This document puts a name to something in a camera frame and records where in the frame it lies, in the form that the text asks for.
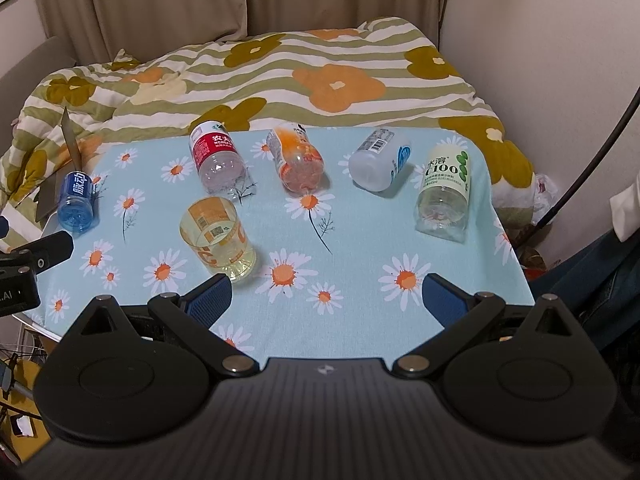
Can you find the blue plastic bottle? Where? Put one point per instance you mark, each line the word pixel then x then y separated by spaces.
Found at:
pixel 75 205

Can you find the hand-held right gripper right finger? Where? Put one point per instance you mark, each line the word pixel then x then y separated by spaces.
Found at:
pixel 442 301

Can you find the beige curtain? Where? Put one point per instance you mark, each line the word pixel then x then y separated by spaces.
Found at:
pixel 175 0

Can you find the red label clear bottle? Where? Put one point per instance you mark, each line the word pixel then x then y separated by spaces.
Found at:
pixel 216 157

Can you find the orange label bottle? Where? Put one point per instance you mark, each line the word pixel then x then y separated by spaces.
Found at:
pixel 297 160

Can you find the light blue daisy tablecloth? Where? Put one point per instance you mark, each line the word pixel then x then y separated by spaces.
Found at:
pixel 360 240

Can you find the dark blue jeans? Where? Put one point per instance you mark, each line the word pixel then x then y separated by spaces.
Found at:
pixel 605 280

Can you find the green label clear bottle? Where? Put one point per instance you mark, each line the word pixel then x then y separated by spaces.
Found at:
pixel 445 192

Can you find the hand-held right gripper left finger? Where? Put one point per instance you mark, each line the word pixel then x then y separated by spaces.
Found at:
pixel 210 301

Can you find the white plastic bag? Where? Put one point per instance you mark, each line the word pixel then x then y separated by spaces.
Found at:
pixel 545 195

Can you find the white plastic bottle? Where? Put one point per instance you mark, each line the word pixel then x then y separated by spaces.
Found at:
pixel 377 160

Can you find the yellow label clear bottle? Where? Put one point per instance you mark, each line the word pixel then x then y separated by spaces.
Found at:
pixel 217 240

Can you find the yellow box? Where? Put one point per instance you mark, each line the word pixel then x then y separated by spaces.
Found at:
pixel 25 452

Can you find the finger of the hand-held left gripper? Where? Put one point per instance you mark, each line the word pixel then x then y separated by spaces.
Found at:
pixel 50 249

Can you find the striped floral blanket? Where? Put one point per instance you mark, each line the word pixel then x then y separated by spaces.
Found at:
pixel 325 85

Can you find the grey headboard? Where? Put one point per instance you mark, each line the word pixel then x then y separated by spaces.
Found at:
pixel 25 75

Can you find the white cloth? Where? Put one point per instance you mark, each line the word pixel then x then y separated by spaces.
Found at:
pixel 627 210

